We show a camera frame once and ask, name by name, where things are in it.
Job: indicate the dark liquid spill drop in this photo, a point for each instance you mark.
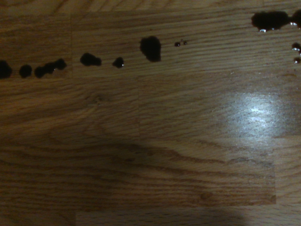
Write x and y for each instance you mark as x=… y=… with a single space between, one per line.
x=88 y=59
x=296 y=46
x=118 y=62
x=297 y=60
x=25 y=70

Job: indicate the elongated dark liquid spill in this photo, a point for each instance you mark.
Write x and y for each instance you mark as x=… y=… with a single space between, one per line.
x=49 y=68

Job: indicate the oval dark liquid puddle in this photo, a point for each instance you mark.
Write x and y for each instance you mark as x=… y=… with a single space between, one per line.
x=151 y=49

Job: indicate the tiny dark liquid droplets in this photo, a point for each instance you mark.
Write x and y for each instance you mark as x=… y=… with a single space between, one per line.
x=177 y=44

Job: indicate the large dark liquid puddle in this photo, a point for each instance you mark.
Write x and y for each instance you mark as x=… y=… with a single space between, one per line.
x=270 y=20

